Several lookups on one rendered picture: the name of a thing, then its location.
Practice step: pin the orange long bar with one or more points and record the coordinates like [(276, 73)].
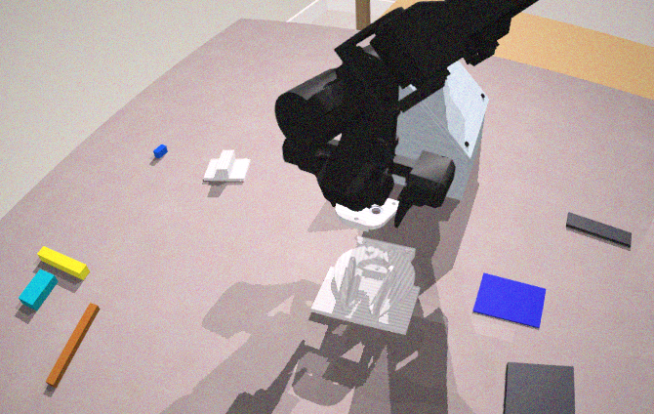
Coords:
[(72, 345)]

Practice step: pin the black flat bar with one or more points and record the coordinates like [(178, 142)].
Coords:
[(599, 229)]

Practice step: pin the blue rectangular plate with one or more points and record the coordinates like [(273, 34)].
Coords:
[(510, 300)]

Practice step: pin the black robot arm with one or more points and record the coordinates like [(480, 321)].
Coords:
[(410, 47)]

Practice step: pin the small blue block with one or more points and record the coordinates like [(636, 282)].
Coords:
[(160, 151)]

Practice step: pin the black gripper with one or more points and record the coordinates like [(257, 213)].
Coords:
[(428, 177)]

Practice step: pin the yellow rectangular block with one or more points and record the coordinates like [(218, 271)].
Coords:
[(63, 262)]

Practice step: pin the cyan rectangular block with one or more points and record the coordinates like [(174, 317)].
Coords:
[(38, 289)]

